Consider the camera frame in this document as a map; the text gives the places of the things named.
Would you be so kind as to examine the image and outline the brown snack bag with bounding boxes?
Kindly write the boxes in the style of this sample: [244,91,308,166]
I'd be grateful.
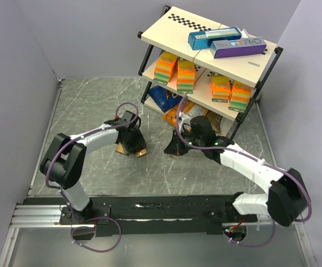
[206,110,222,134]

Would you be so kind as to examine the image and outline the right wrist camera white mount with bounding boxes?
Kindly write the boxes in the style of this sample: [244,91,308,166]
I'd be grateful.
[176,112,191,132]

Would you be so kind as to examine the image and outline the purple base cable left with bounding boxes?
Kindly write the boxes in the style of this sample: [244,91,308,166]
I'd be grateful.
[70,216,122,253]

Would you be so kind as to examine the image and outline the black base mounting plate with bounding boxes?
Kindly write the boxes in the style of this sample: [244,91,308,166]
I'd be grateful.
[59,193,261,238]

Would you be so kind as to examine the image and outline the purple grey R+O box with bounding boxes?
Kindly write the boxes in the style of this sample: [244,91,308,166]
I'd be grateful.
[210,37,267,59]

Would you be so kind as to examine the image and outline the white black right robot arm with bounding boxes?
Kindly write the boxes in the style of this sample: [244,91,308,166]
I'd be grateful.
[164,116,310,226]

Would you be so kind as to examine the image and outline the aluminium rail frame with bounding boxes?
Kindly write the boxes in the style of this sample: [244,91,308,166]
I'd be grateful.
[0,78,67,267]

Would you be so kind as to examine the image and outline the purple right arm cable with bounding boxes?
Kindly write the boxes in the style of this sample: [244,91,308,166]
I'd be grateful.
[175,96,313,223]

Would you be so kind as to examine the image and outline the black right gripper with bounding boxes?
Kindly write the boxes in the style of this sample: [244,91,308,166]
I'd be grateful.
[164,127,205,156]

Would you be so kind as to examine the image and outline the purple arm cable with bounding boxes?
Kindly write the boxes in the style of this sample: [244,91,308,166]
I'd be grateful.
[175,96,313,223]
[44,102,139,223]

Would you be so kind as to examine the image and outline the brass padlock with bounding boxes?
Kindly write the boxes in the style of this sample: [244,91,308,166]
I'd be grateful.
[135,149,147,158]
[115,143,128,156]

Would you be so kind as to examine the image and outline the blue snack bag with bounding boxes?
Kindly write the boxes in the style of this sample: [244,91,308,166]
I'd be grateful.
[148,86,182,112]

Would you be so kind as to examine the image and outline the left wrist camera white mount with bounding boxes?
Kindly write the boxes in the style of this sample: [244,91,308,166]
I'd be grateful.
[104,116,124,126]

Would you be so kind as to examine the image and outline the beige black three-tier shelf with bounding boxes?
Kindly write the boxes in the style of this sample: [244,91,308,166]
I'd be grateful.
[138,6,283,125]

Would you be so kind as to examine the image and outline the blue rectangular box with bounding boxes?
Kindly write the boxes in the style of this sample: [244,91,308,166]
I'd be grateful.
[188,27,242,50]

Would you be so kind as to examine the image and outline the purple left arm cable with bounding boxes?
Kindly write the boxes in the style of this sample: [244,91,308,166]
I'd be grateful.
[44,102,139,223]

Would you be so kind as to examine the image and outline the orange sponge pack far left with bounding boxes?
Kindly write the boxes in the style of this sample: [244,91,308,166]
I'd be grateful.
[153,51,178,84]

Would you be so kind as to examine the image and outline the orange sponge pack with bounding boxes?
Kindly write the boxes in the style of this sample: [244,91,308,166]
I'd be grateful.
[228,81,252,113]
[210,73,231,103]
[153,51,178,84]
[176,58,195,93]

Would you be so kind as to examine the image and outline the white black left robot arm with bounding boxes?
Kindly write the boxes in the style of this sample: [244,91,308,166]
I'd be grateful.
[39,110,146,224]

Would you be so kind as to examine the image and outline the orange snack bag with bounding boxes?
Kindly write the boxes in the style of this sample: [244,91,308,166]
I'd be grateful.
[162,100,208,127]

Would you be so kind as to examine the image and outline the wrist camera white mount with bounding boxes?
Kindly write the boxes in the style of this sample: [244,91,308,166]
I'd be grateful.
[176,112,191,132]
[104,116,124,126]

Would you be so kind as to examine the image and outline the orange sponge pack far right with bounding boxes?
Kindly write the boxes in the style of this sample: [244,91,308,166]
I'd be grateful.
[228,81,252,113]

